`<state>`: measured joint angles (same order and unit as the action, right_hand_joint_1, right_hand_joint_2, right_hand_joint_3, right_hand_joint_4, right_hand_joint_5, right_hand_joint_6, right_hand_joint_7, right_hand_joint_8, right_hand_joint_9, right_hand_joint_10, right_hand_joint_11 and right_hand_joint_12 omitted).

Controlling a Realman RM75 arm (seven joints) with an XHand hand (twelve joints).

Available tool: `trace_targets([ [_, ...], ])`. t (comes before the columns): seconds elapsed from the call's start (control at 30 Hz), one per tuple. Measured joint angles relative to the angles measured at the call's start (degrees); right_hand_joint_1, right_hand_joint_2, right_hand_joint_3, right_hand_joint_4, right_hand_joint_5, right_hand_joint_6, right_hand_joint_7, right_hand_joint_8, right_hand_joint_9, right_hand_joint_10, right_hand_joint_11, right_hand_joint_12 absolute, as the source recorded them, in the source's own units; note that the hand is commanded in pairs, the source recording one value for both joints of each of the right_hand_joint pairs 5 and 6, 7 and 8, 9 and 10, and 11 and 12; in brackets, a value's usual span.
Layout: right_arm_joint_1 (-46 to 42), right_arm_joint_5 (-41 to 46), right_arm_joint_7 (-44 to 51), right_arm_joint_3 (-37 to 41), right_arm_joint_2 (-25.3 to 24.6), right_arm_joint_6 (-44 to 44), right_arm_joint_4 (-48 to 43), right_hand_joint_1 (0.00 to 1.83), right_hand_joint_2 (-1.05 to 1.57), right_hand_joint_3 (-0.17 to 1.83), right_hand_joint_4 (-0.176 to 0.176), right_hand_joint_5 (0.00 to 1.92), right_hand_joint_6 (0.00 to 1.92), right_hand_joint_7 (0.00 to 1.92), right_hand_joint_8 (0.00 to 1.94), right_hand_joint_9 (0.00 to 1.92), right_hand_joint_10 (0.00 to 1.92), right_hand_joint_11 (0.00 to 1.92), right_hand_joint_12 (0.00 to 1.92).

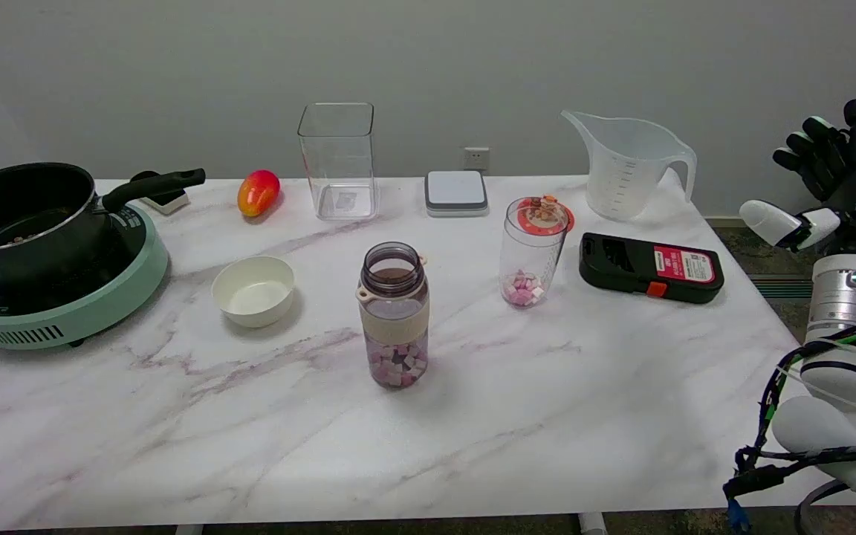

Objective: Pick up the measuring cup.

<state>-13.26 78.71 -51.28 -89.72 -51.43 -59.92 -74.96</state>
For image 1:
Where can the clear square plastic container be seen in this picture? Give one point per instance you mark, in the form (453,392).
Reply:
(338,160)

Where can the smoky bottle with beige sleeve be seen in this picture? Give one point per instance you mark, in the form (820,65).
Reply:
(394,316)

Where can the red yellow mango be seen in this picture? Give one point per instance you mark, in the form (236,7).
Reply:
(258,192)

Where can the white ceramic bowl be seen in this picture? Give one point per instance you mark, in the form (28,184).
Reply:
(253,291)

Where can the clear tumbler with pink cubes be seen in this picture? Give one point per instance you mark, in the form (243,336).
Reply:
(530,253)

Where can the black white small object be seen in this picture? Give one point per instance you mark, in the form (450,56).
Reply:
(164,199)

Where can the black device with red label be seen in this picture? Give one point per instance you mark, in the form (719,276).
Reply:
(649,267)

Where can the mint green induction cooker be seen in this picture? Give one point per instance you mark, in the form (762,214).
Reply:
(64,305)

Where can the white grey kitchen scale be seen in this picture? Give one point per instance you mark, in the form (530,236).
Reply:
(456,192)

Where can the white wall power socket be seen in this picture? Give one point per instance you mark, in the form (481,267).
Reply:
(475,158)

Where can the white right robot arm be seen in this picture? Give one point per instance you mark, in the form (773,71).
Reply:
(840,357)

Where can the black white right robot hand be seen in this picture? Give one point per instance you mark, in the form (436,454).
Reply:
(851,174)

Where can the clear plastic measuring cup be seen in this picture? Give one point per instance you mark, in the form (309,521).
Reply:
(625,167)

